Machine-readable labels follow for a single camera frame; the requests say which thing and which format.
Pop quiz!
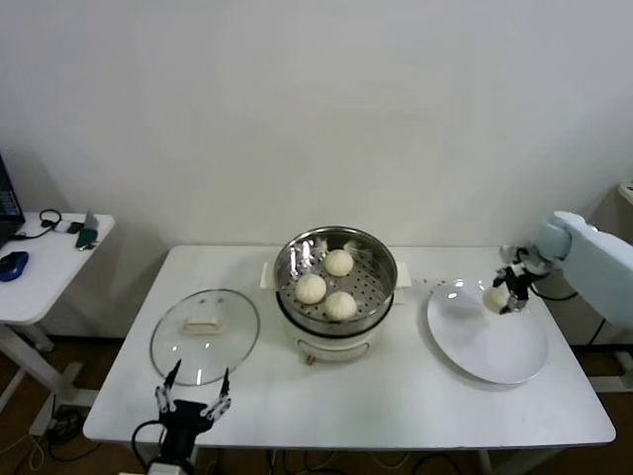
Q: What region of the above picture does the white steamed baozi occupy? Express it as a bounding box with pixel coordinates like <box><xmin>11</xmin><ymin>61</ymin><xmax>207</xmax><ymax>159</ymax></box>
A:
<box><xmin>323</xmin><ymin>248</ymin><xmax>355</xmax><ymax>277</ymax></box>
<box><xmin>483</xmin><ymin>286</ymin><xmax>510</xmax><ymax>314</ymax></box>
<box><xmin>324</xmin><ymin>290</ymin><xmax>358</xmax><ymax>322</ymax></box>
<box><xmin>295</xmin><ymin>274</ymin><xmax>327</xmax><ymax>305</ymax></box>

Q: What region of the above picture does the white side table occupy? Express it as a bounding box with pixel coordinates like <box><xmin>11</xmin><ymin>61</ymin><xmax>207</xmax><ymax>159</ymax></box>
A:
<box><xmin>0</xmin><ymin>212</ymin><xmax>116</xmax><ymax>436</ymax></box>

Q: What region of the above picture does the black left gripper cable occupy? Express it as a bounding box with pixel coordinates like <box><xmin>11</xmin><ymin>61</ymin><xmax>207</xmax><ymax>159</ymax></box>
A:
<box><xmin>130</xmin><ymin>419</ymin><xmax>165</xmax><ymax>470</ymax></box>

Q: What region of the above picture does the white desk foot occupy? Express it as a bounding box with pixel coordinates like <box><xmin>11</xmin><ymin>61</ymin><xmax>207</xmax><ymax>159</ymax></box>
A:
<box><xmin>586</xmin><ymin>343</ymin><xmax>633</xmax><ymax>395</ymax></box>

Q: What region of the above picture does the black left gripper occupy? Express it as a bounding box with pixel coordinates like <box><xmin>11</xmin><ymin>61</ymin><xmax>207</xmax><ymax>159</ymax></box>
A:
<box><xmin>154</xmin><ymin>358</ymin><xmax>233</xmax><ymax>464</ymax></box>

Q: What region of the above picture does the black wall cable with plug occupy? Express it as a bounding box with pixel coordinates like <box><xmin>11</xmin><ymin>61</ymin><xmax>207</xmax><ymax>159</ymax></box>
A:
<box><xmin>588</xmin><ymin>316</ymin><xmax>609</xmax><ymax>346</ymax></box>

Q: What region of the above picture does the thin black looped cable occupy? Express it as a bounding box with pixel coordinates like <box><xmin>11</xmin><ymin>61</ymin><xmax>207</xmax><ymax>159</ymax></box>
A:
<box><xmin>12</xmin><ymin>209</ymin><xmax>64</xmax><ymax>242</ymax></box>

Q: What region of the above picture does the blue computer mouse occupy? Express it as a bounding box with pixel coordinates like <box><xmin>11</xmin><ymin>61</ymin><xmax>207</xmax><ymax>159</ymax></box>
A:
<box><xmin>0</xmin><ymin>250</ymin><xmax>30</xmax><ymax>283</ymax></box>

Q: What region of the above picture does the white round plate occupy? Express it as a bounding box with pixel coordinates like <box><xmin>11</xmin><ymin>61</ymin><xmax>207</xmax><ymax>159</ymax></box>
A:
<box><xmin>425</xmin><ymin>277</ymin><xmax>550</xmax><ymax>386</ymax></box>

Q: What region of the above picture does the green circuit board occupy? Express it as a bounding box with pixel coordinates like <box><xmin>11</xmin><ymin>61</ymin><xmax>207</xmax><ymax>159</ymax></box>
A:
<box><xmin>74</xmin><ymin>210</ymin><xmax>100</xmax><ymax>251</ymax></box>

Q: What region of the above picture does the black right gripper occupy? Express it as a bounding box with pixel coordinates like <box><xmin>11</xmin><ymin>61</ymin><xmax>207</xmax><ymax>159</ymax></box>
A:
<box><xmin>491</xmin><ymin>260</ymin><xmax>539</xmax><ymax>317</ymax></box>

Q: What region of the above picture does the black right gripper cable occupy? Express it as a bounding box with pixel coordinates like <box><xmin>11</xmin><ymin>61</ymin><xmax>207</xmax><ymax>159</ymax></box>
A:
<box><xmin>526</xmin><ymin>279</ymin><xmax>580</xmax><ymax>302</ymax></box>

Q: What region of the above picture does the stainless steel steamer basket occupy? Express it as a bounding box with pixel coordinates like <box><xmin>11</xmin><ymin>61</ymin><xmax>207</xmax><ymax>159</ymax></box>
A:
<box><xmin>260</xmin><ymin>226</ymin><xmax>412</xmax><ymax>337</ymax></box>

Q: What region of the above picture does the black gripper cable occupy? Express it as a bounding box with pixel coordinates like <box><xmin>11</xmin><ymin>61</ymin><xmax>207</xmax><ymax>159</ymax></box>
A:
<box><xmin>130</xmin><ymin>419</ymin><xmax>165</xmax><ymax>470</ymax></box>
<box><xmin>526</xmin><ymin>279</ymin><xmax>580</xmax><ymax>302</ymax></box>

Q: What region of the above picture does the round glass pot lid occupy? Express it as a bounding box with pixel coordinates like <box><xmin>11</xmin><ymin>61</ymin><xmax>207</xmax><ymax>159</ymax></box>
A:
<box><xmin>149</xmin><ymin>288</ymin><xmax>262</xmax><ymax>388</ymax></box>

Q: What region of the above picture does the black laptop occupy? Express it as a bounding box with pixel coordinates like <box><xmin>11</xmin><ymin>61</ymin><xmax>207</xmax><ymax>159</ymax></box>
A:
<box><xmin>0</xmin><ymin>152</ymin><xmax>26</xmax><ymax>248</ymax></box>

